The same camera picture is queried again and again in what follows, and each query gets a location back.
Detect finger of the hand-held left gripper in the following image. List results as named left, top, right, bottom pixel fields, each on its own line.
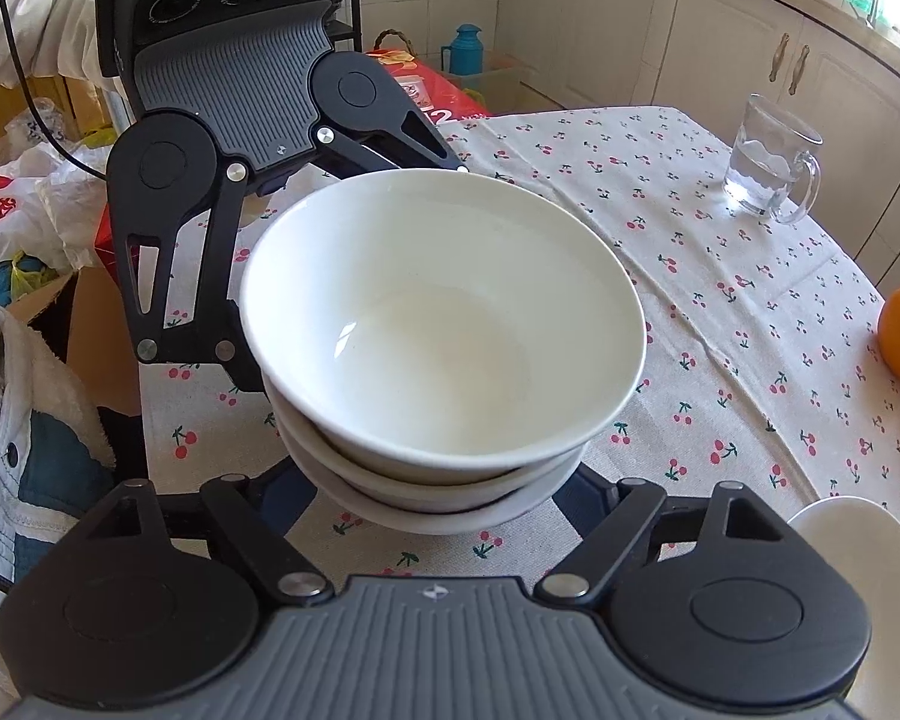
left=120, top=159, right=261, bottom=391
left=311, top=100, right=472, bottom=182

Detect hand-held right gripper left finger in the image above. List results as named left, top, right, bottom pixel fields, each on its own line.
left=60, top=457, right=331, bottom=602

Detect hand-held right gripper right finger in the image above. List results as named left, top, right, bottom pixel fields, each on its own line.
left=536, top=465, right=792, bottom=606

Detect white bowl pink flower print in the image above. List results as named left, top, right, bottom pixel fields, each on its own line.
left=238, top=169, right=648, bottom=487
left=261, top=371, right=584, bottom=512

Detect white bowl faint pink print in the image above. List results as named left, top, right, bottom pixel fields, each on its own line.
left=276, top=412, right=580, bottom=537

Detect white plate fruit print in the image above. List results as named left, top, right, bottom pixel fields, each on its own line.
left=786, top=493, right=900, bottom=720

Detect teal thermos jug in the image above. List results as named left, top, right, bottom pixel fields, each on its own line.
left=441, top=22, right=488, bottom=76

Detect wicker basket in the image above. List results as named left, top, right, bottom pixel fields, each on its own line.
left=373, top=28, right=421, bottom=62

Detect brown cardboard box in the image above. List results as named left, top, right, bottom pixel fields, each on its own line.
left=4, top=270, right=145, bottom=421

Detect white plastic bag red print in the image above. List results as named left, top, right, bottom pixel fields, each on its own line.
left=0, top=142, right=113, bottom=272

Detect cherry print tablecloth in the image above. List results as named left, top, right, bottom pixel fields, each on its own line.
left=139, top=105, right=900, bottom=601

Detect person's white jacket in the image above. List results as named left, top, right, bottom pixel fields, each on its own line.
left=0, top=300, right=147, bottom=691

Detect white kitchen cabinets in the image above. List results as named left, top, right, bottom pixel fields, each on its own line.
left=495, top=0, right=900, bottom=293

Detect glass mug with water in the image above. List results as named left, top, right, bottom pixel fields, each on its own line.
left=724, top=94, right=826, bottom=224

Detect black cable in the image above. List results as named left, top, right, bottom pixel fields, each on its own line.
left=0, top=0, right=112, bottom=175

